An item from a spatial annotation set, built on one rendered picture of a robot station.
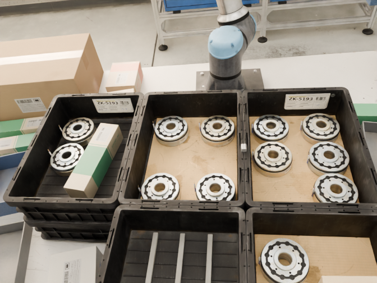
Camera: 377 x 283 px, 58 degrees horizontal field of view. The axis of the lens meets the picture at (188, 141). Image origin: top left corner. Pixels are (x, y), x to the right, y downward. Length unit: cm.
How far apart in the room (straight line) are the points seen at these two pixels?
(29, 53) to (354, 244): 129
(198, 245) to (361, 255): 37
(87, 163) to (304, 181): 59
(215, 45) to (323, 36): 197
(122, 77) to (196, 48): 157
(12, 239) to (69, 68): 61
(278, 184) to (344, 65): 76
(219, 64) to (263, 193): 49
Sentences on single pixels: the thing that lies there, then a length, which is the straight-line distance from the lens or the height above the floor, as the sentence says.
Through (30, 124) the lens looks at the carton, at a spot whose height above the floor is 76.
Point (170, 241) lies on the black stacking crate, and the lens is 86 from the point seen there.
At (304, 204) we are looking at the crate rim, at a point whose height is 93.
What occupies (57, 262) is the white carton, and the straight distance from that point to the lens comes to 98.
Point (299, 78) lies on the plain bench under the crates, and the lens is 146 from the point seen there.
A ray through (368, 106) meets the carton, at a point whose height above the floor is 76.
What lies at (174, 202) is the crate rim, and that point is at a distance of 79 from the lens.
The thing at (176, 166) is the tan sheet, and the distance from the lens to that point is 98.
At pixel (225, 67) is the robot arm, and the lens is 119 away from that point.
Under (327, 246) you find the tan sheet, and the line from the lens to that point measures 87.
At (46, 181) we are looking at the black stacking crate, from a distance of 108.
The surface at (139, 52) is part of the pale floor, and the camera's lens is 299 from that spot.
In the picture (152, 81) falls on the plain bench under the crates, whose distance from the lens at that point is 149.
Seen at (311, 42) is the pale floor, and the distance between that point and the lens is 297.
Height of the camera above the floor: 160
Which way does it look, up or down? 48 degrees down
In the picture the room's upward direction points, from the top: 9 degrees counter-clockwise
